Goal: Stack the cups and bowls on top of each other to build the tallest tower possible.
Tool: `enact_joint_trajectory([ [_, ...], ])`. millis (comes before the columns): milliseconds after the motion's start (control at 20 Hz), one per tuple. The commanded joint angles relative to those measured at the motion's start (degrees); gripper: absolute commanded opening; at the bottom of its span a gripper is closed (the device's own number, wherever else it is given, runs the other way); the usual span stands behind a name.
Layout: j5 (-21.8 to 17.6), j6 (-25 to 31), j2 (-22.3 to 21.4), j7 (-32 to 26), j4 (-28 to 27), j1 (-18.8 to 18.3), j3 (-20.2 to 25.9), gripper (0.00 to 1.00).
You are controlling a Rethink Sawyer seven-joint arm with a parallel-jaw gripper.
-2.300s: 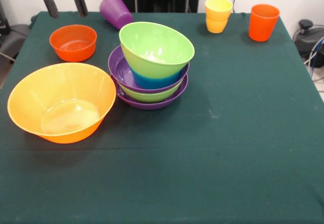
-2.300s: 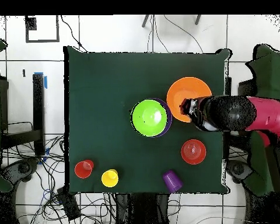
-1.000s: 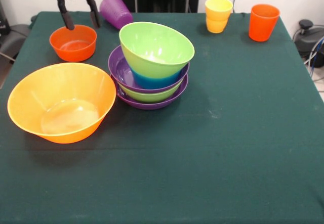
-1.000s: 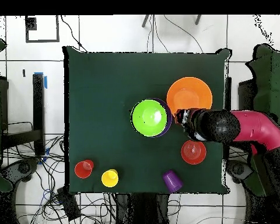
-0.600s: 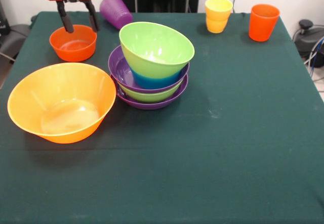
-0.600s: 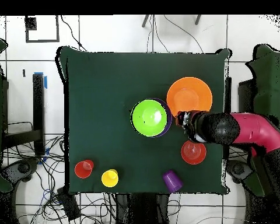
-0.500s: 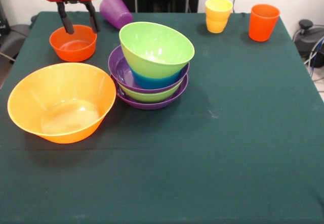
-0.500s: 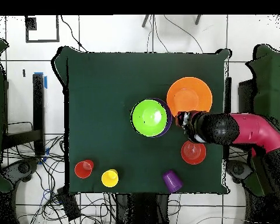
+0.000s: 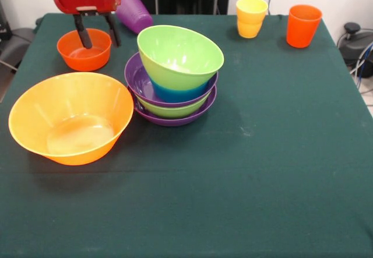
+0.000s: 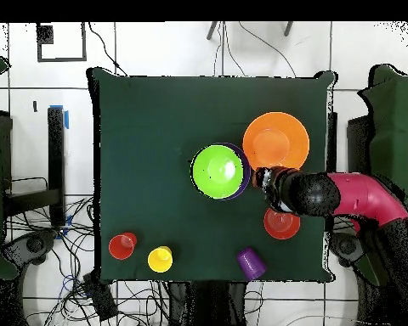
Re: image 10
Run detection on purple bowl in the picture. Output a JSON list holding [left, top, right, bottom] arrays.
[[220, 142, 252, 200]]

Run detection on green bowl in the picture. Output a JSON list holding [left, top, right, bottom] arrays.
[[191, 144, 245, 200]]

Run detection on black metal stand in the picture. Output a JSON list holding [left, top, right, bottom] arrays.
[[1, 105, 69, 228]]

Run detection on black power strip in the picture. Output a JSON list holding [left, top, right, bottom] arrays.
[[82, 271, 118, 322]]

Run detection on purple cup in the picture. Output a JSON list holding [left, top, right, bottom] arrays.
[[236, 246, 268, 282]]

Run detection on gray black chair base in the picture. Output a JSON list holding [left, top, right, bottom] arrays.
[[1, 228, 60, 273], [329, 232, 366, 269]]

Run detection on red orange cup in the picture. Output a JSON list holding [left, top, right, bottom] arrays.
[[108, 232, 138, 261]]

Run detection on small red bowl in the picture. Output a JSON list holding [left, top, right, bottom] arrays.
[[263, 207, 302, 241]]

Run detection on large orange bowl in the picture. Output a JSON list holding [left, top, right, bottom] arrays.
[[241, 111, 311, 171]]

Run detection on dark green tablecloth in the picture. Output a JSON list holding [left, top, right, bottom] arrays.
[[86, 66, 337, 284]]

